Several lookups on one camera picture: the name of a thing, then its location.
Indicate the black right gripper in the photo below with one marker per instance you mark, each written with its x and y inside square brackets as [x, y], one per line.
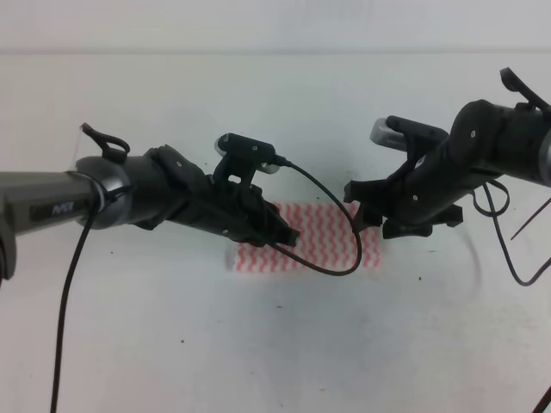
[424, 197]

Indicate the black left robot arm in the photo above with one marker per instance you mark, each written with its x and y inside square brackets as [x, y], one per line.
[144, 191]

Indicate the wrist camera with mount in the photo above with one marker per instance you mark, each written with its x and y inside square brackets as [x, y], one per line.
[414, 138]
[242, 157]

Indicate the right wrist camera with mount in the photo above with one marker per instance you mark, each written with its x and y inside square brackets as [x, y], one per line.
[414, 138]

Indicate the pink white wavy towel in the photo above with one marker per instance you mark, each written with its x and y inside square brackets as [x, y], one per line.
[325, 240]

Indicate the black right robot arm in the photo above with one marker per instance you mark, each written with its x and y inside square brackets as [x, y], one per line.
[486, 141]

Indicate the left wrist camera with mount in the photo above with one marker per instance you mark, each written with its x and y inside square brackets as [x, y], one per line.
[242, 157]

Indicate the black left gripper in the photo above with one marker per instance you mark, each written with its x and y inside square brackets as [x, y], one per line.
[241, 213]

